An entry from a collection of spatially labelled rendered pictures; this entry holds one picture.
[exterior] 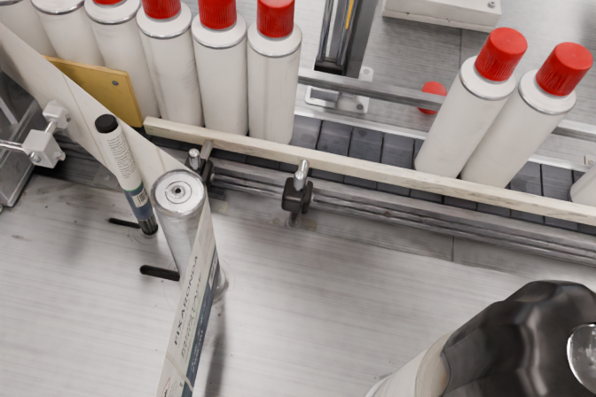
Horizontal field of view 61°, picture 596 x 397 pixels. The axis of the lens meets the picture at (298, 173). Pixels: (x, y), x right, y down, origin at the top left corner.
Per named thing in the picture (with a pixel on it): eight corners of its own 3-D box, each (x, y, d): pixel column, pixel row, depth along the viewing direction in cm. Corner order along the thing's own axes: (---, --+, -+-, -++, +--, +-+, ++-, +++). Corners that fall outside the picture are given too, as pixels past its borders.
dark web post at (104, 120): (139, 234, 53) (89, 127, 37) (145, 219, 54) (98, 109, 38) (155, 237, 53) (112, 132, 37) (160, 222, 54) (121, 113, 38)
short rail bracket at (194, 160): (188, 215, 60) (174, 160, 50) (203, 171, 63) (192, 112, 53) (214, 221, 60) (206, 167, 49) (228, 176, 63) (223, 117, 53)
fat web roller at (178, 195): (173, 299, 50) (134, 213, 34) (187, 256, 52) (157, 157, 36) (218, 308, 49) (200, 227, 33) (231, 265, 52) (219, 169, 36)
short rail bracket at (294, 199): (278, 234, 59) (282, 182, 49) (283, 212, 61) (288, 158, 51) (304, 239, 59) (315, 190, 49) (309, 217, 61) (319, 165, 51)
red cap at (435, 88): (427, 118, 70) (435, 103, 67) (411, 102, 71) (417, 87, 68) (444, 107, 71) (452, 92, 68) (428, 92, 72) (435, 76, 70)
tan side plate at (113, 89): (58, 113, 58) (28, 58, 50) (61, 109, 59) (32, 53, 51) (142, 131, 58) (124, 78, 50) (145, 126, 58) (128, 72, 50)
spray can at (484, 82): (411, 182, 58) (477, 55, 41) (415, 146, 61) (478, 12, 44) (456, 191, 58) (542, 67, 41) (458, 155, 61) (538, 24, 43)
